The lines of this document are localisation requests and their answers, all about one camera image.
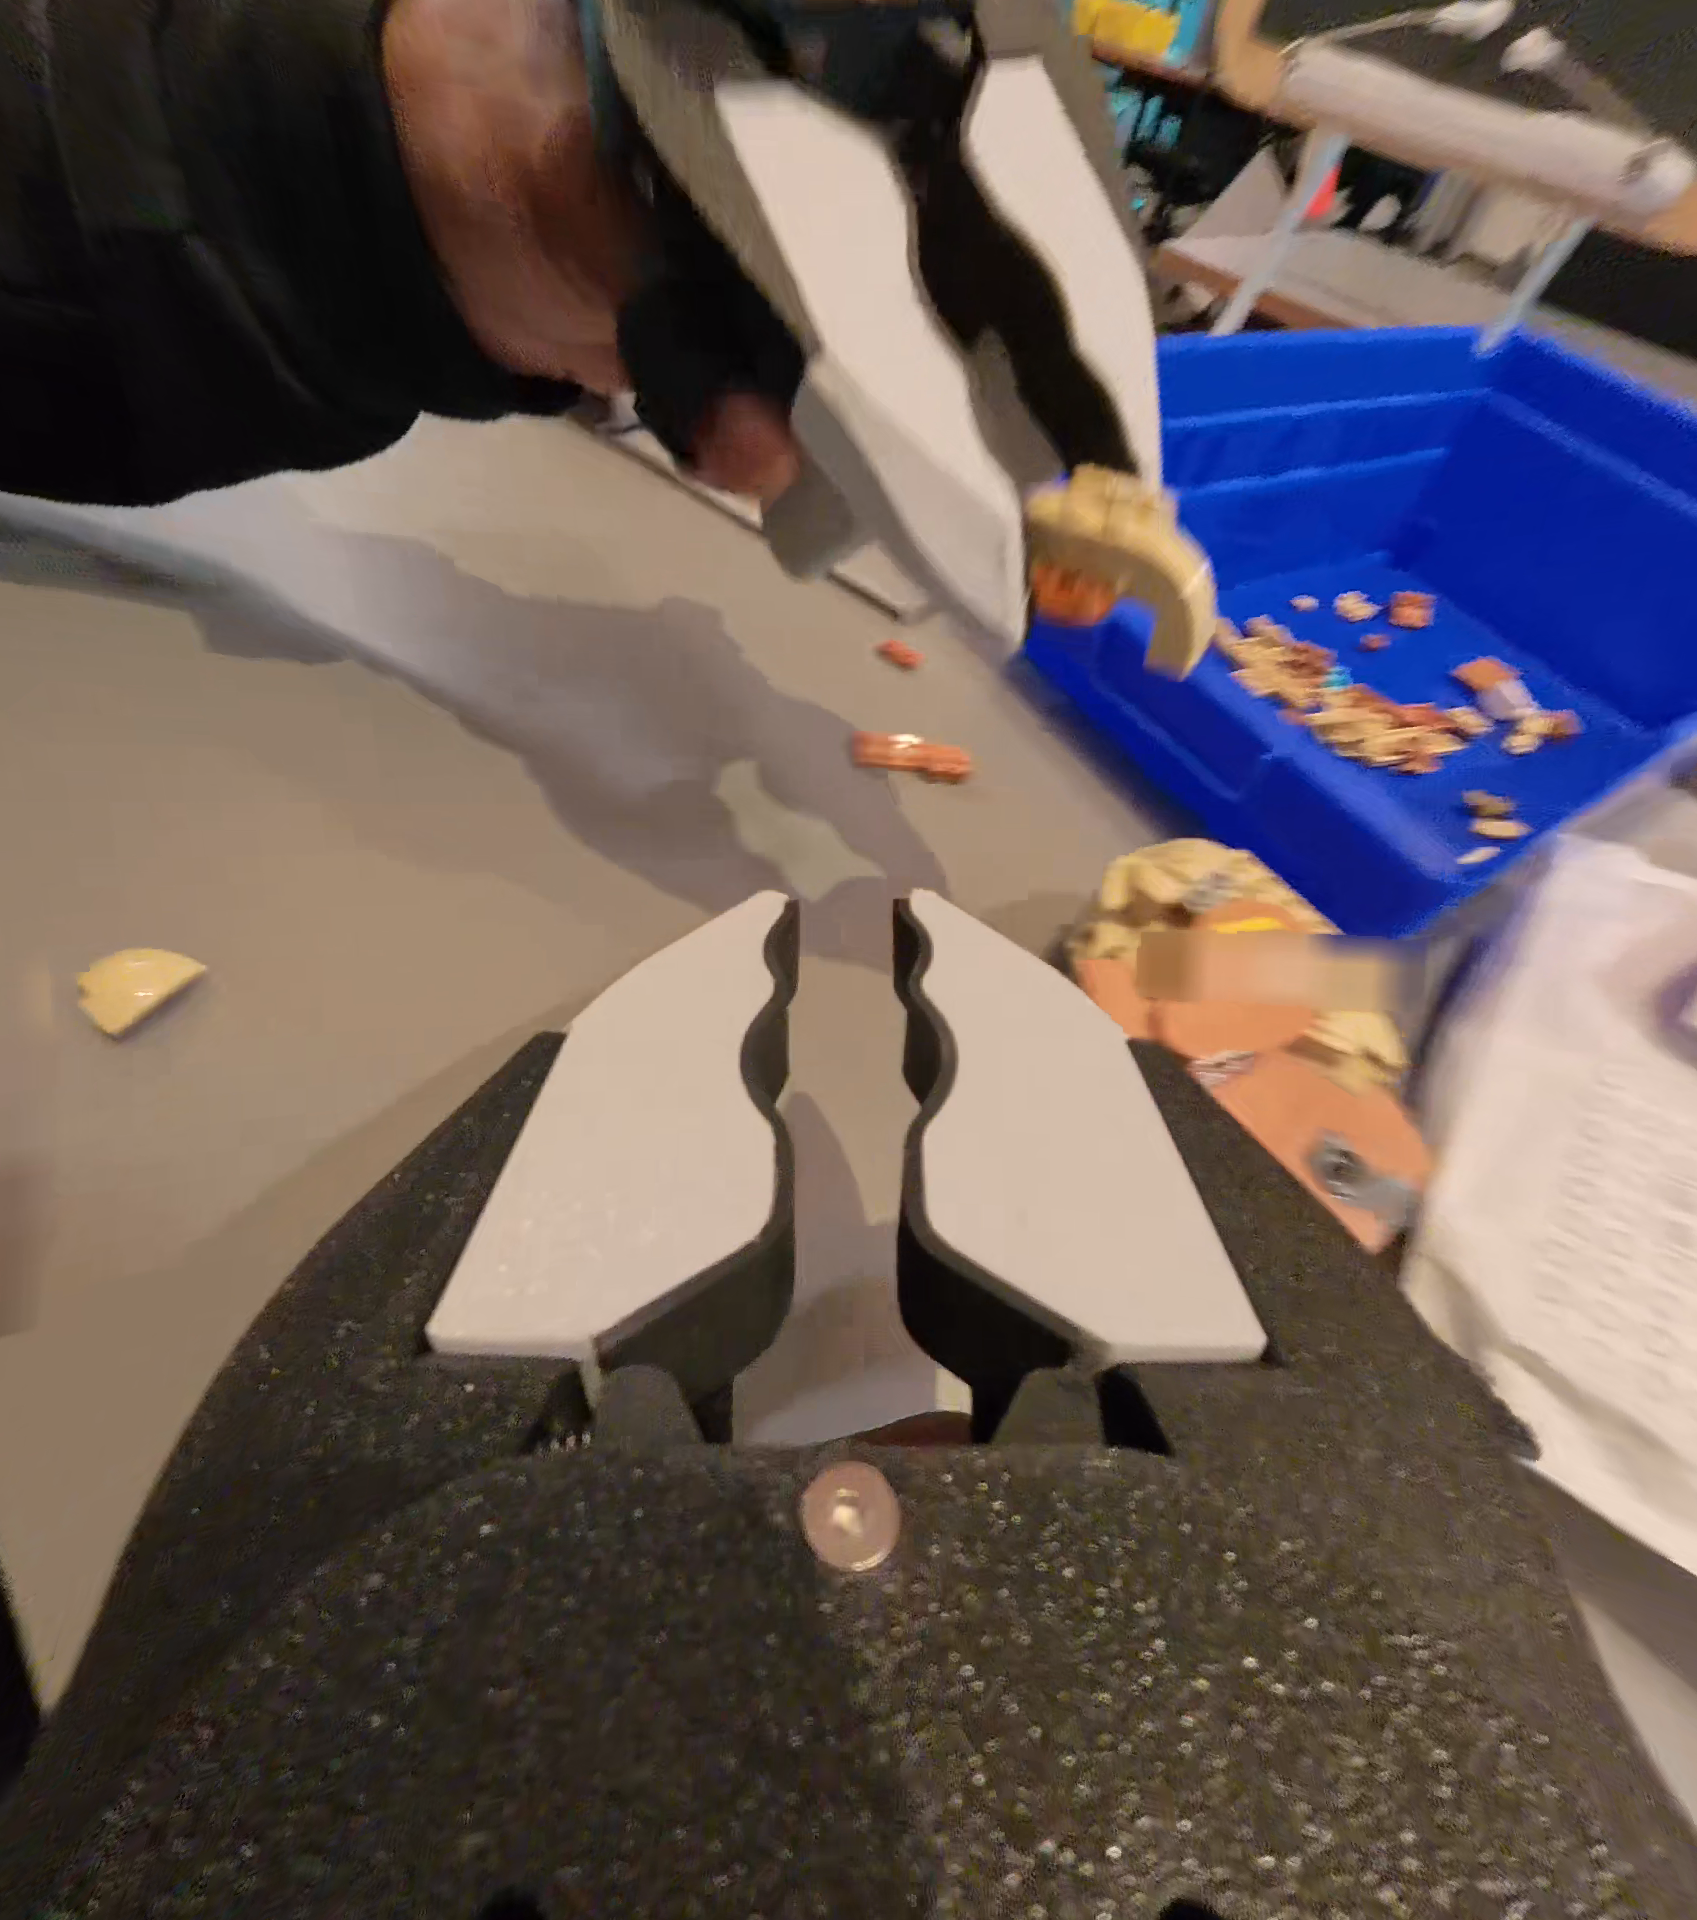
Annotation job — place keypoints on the blue plastic bin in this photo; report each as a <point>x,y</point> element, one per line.
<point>1584,496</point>

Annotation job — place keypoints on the person's left hand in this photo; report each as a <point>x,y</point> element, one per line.
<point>501,179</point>

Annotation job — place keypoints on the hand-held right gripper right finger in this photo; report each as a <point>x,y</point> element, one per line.
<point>1074,1185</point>

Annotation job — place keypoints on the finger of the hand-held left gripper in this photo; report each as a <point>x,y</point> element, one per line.
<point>1080,225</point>
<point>862,330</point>

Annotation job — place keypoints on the orange brick plate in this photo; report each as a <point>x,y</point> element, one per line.
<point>916,757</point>

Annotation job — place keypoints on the grey desk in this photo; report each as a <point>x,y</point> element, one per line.
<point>337,750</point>

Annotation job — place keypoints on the white paper bag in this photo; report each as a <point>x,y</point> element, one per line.
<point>1612,1276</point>

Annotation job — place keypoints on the tan curved brick piece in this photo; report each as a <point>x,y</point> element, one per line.
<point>135,991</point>

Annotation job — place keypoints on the white metal frame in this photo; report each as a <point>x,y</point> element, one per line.
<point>1464,127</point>

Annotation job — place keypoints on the tan arch brick assembly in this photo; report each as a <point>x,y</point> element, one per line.
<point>1102,517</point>

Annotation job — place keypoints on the tan and brown brick model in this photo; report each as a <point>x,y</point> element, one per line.
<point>1281,1080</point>

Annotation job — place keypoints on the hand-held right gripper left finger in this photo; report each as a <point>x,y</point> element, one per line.
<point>621,1185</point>

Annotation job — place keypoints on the small orange brick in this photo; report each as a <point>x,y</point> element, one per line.
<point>900,656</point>

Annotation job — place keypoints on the person's left forearm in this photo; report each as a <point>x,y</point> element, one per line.
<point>112,225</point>

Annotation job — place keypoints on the pile of small brick pieces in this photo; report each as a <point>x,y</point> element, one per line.
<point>1388,718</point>

